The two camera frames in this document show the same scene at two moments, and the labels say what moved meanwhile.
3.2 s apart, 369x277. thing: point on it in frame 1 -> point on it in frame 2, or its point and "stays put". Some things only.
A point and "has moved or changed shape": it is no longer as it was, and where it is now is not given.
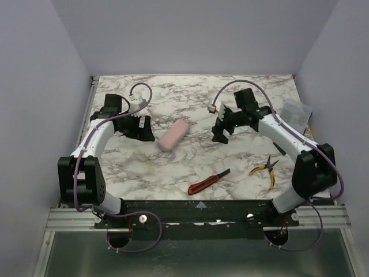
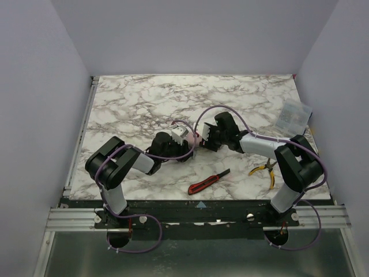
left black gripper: [138, 127] -> [182, 147]
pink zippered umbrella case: [173, 135] has moved or changed shape
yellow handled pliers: [270, 165] stays put
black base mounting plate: [177, 219] stays put
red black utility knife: [199, 186] stays put
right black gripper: [223, 124] -> [210, 141]
